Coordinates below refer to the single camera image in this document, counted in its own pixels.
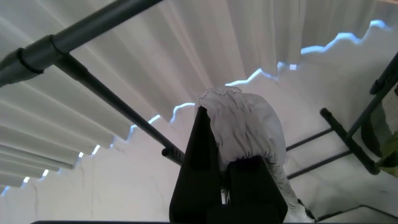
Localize white curtain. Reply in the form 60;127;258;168
0;0;379;190

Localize pale grey shorts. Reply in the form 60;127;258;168
195;86;317;223

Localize green garment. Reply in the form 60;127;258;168
360;101;398;178

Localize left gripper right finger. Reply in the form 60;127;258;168
225;154;289;222

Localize black clothes rack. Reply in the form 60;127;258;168
0;0;398;180

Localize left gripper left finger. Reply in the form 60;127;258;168
169;105;224;222

